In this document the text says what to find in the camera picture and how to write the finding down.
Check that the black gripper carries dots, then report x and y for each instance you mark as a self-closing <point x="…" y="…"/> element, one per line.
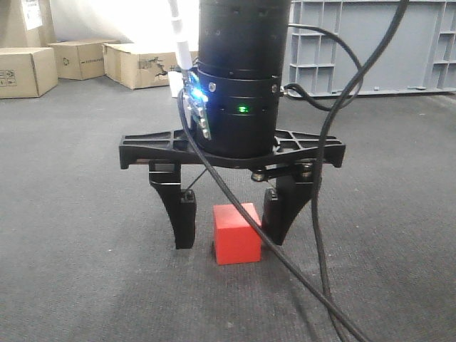
<point x="164" y="153"/>

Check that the red magnetic block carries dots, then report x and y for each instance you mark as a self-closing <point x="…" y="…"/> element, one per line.
<point x="235" y="240"/>

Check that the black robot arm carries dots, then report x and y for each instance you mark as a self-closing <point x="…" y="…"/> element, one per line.
<point x="238" y="79"/>

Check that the green circuit board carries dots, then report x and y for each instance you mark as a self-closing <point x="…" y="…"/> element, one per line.
<point x="196" y="101"/>

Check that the dark grey table mat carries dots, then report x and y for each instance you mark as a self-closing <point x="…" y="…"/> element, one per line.
<point x="87" y="250"/>

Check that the torn cardboard box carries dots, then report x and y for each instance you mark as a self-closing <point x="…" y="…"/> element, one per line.
<point x="135" y="66"/>

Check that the cardboard box middle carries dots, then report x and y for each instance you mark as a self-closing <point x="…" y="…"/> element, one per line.
<point x="81" y="59"/>

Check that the cardboard box left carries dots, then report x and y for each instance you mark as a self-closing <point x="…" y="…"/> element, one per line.
<point x="27" y="72"/>

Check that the grey plastic crate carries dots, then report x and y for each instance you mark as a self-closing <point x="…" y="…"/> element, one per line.
<point x="419" y="59"/>

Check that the tall cardboard box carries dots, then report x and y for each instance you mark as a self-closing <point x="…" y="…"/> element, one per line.
<point x="26" y="24"/>

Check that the white cable connector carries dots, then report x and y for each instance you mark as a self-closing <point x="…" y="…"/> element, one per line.
<point x="182" y="49"/>

